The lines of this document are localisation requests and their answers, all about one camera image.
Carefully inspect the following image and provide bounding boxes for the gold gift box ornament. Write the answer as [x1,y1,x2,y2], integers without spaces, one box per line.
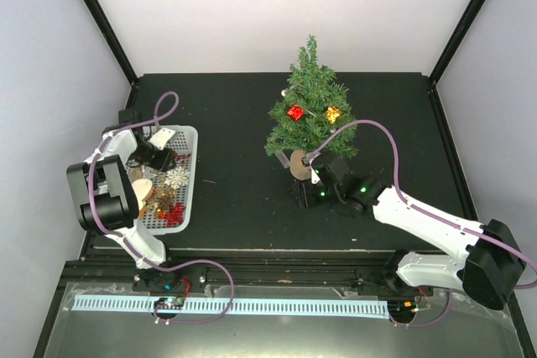
[325,106,341,125]

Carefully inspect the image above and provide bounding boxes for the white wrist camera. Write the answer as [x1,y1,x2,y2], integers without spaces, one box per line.
[299,153,321,184]
[149,127,176,150]

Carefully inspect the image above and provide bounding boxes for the small green christmas tree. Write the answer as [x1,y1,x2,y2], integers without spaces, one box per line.
[264,35,355,155]

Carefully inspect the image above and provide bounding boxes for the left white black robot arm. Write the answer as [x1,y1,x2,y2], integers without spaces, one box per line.
[66,108,180,290]

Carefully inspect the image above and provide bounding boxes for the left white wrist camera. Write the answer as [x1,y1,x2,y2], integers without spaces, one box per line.
[149,127,176,150]

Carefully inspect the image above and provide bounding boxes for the white plastic basket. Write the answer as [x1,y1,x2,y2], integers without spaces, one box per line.
[127,126,198,236]

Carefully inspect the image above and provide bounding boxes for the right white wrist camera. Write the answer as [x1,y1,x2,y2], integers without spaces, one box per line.
[299,153,321,184]

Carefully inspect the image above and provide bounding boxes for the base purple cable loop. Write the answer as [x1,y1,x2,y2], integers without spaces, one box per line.
[150,257,236,326]
[388,286,454,329]

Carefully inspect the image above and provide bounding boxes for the white snowflake ornament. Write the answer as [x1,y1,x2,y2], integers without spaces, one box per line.
[164,166,190,189]

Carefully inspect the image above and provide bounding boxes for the silver star ornament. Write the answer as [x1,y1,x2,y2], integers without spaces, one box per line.
[141,167,159,180]

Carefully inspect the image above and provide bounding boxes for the pine cone ornament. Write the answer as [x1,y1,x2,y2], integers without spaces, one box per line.
[157,193,175,211]

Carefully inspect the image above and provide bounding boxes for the terracotta tree pot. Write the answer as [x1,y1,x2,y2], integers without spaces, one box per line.
[289,149,311,180]

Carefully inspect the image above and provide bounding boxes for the red gift box ornament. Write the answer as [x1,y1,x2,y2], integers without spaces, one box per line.
[287,104,304,122]

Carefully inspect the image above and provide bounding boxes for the wooden slice ornament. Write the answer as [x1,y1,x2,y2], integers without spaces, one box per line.
[132,179,154,213]

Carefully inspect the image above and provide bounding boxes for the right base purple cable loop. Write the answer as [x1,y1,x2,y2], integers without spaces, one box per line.
[388,286,454,329]

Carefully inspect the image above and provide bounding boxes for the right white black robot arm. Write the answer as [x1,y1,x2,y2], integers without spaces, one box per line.
[289,150,526,310]

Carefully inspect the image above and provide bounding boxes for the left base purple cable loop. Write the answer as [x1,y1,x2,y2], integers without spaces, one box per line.
[150,257,236,326]

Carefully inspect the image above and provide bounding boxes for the red snowflake ornament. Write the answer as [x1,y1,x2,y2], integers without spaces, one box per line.
[158,202,185,228]

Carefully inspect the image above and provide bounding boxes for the light blue slotted cable duct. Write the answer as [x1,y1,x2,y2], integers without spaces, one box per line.
[71,294,389,319]

